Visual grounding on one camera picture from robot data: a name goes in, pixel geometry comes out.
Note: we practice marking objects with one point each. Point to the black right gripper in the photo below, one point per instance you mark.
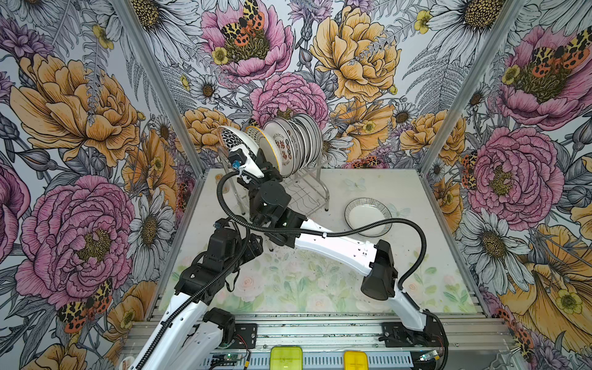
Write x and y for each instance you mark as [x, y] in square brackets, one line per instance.
[269, 168]

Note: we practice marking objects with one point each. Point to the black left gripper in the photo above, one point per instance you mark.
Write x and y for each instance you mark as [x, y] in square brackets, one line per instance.
[255, 247]

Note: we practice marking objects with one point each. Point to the black white patterned plate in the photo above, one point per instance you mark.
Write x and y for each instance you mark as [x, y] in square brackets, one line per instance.
[236, 143]

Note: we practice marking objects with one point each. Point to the white plate red floral pattern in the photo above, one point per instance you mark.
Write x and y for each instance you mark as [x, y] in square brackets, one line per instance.
[283, 136]

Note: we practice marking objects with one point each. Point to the silver metal dish rack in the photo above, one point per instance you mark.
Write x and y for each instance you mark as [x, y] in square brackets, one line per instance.
[308, 191]

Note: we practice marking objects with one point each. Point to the white plate black striped rim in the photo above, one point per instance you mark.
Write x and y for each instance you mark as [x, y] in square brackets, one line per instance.
[362, 211]

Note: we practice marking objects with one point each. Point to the white plate yellow rim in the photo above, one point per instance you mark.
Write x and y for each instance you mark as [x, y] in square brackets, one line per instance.
[264, 142]

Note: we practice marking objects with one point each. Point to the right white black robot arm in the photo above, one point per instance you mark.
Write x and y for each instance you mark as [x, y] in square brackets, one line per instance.
[271, 215]

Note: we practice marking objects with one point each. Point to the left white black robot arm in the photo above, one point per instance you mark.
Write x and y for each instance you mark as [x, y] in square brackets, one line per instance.
[194, 296]

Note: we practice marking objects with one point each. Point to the green plastic box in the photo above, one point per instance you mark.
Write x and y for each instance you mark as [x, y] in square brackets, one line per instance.
[286, 358]

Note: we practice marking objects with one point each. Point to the yellow plastic box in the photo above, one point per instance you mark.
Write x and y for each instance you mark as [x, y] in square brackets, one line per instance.
[355, 360]

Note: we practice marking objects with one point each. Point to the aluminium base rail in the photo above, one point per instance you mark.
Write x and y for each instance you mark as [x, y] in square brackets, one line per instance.
[450, 341]

